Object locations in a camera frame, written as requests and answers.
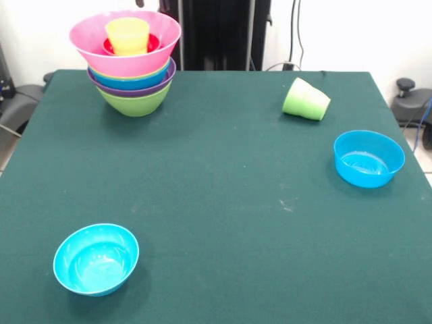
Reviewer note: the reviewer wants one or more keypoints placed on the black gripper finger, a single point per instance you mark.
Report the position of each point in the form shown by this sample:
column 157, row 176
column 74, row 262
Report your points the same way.
column 140, row 2
column 164, row 5

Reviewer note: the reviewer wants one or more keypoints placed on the yellow plastic cup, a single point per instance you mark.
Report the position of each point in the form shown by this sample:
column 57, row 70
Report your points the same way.
column 131, row 51
column 127, row 33

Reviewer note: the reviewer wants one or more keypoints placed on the red plastic bowl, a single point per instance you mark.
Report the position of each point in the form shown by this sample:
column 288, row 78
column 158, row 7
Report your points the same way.
column 153, row 43

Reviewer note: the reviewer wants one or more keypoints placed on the large pink plastic bowl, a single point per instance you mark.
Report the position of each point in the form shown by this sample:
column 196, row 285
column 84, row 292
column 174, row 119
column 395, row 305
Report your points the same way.
column 125, row 65

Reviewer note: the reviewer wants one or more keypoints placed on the green plastic bowl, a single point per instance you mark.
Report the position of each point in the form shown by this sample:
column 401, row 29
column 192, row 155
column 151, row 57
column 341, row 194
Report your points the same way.
column 135, row 106
column 135, row 77

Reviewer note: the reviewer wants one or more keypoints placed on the large blue plastic bowl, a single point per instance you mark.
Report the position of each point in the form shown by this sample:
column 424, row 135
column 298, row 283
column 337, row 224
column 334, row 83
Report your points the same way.
column 131, row 84

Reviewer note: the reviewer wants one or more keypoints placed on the purple plastic bowl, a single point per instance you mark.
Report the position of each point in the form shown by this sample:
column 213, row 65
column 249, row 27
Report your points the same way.
column 135, row 94

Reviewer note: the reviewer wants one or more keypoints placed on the green plastic cup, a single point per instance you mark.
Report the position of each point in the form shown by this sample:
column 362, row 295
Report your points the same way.
column 297, row 98
column 320, row 106

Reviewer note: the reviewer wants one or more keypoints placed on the translucent blue plastic bowl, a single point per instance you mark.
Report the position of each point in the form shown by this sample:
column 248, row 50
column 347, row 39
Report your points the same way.
column 371, row 158

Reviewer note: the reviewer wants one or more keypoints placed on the small light blue bowl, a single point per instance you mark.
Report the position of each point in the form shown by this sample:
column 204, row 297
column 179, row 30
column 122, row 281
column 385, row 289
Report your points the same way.
column 96, row 261

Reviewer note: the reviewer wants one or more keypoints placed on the black round knob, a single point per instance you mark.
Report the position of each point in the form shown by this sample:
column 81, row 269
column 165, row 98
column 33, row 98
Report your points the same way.
column 48, row 77

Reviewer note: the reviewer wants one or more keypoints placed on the black power plug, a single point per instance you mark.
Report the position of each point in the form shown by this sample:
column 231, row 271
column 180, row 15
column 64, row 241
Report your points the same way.
column 287, row 65

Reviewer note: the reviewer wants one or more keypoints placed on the black equipment base with knob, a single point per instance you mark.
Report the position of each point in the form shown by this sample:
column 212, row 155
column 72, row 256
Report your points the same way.
column 411, row 104

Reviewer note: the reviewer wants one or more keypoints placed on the dark green tablecloth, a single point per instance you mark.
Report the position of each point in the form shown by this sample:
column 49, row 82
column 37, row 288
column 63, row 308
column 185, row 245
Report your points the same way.
column 216, row 290

